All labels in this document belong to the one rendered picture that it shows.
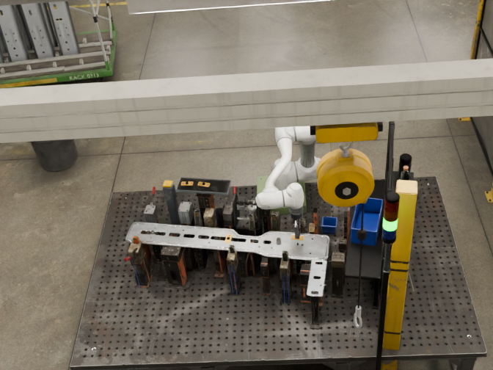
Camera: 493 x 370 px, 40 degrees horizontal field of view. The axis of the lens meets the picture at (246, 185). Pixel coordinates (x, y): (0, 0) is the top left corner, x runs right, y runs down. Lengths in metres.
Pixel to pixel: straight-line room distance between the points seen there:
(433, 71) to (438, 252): 3.35
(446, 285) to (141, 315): 2.03
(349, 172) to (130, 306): 3.14
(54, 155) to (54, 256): 1.18
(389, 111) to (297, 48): 6.76
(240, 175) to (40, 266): 2.02
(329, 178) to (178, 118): 0.41
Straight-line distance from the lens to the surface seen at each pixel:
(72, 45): 8.22
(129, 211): 5.32
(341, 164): 1.73
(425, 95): 1.62
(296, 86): 1.57
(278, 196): 4.10
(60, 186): 6.87
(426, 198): 5.25
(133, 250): 4.51
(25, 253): 6.31
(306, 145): 4.64
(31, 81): 8.07
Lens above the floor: 4.26
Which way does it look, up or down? 42 degrees down
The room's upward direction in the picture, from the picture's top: 6 degrees counter-clockwise
